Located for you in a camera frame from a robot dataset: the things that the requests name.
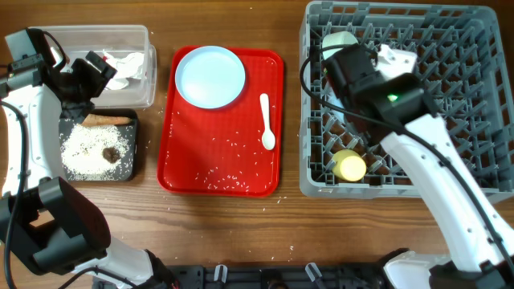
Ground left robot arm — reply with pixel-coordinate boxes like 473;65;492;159
1;28;181;288

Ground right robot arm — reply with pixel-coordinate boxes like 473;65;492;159
322;43;513;288

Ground clear plastic bin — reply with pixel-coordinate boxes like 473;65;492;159
41;25;157;108

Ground brown food scrap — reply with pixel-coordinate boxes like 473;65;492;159
102;147;120;164

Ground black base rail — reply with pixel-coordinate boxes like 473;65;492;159
168;263;393;289

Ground white napkin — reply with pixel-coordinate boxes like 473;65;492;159
103;50;145;91

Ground white rice pile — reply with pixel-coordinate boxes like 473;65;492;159
60;124;135;181

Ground grey dishwasher rack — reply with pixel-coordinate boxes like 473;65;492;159
299;1;513;203

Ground light blue plate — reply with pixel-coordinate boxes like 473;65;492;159
174;46;247;109

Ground brown carrot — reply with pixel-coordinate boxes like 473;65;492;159
81;114;132;127

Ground yellow cup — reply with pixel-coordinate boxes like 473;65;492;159
332;149;367;181

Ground red plastic tray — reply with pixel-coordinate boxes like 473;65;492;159
157;48;284;197

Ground white plastic spoon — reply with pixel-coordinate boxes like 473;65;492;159
259;93;275;150

